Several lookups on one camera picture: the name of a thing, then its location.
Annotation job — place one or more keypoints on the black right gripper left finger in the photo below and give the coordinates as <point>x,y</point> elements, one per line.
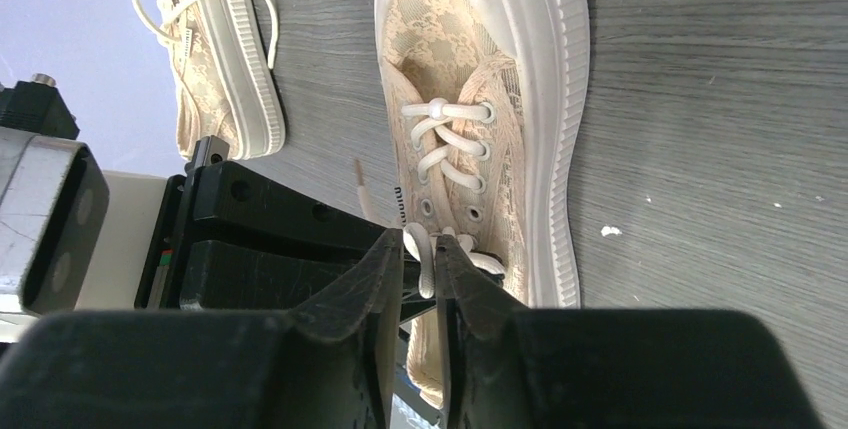
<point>327,363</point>

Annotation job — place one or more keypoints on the beige lace sneaker with laces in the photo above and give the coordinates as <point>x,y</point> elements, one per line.
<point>484,101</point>

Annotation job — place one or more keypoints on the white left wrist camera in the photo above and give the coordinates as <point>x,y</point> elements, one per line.
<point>54,198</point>

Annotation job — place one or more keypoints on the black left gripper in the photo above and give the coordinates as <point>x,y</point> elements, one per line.
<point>231,244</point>

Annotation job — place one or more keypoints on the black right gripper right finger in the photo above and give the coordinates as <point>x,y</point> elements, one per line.
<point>510,366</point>

